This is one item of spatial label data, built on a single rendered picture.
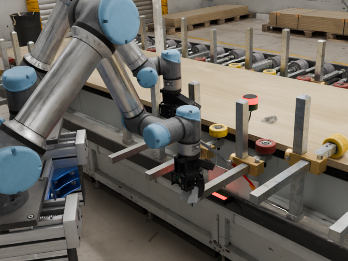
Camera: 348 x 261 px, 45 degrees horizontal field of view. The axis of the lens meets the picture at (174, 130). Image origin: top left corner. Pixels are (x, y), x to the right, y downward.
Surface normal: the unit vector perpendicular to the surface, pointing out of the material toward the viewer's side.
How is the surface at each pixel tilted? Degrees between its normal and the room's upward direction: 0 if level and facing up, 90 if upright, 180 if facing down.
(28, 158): 95
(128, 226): 0
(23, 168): 95
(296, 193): 90
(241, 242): 89
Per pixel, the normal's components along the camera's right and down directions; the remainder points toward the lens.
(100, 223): -0.05, -0.92
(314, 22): -0.80, 0.28
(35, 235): 0.15, 0.38
